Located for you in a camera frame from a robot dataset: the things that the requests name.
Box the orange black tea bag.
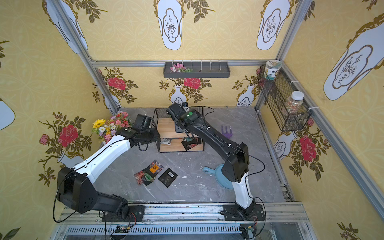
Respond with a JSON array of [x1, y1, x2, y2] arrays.
[[147, 160, 164, 178]]

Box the black tea bag with barcode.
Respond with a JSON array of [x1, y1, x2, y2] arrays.
[[159, 168, 178, 188]]

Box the red black tea bag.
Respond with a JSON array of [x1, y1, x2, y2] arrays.
[[134, 171, 145, 186]]

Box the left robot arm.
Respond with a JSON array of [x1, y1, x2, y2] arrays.
[[55, 114, 160, 220]]

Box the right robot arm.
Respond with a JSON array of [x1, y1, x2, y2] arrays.
[[166, 103, 257, 220]]

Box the colourful flower bouquet in planter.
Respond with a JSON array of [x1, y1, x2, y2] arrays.
[[93, 111, 133, 144]]

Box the purple garden fork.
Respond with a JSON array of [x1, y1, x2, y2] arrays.
[[221, 126, 233, 139]]

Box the small pink flowers in tray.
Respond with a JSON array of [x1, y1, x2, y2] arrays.
[[170, 63, 192, 73]]

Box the light blue dustpan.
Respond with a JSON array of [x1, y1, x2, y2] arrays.
[[203, 164, 234, 190]]

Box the small circuit board left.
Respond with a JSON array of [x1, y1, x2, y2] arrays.
[[115, 225, 132, 234]]

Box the small circuit board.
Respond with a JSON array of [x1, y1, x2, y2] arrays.
[[115, 225, 132, 234], [240, 226, 255, 240]]

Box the white green lidded jar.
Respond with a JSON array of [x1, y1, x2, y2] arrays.
[[264, 60, 282, 81]]

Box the clear jar with candies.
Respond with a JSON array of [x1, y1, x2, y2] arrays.
[[283, 91, 305, 116]]

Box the small circuit board right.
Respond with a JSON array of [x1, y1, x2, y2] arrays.
[[240, 226, 255, 240]]

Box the black wire two-tier shelf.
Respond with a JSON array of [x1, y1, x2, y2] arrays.
[[153, 108, 205, 153]]

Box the grey wall tray shelf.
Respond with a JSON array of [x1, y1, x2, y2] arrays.
[[163, 61, 231, 79]]

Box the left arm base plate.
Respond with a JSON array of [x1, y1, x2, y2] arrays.
[[102, 205, 145, 223]]

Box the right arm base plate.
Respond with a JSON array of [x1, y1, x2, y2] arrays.
[[220, 204, 266, 221]]

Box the black wire wall basket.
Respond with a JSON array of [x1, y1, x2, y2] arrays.
[[255, 66, 312, 132]]

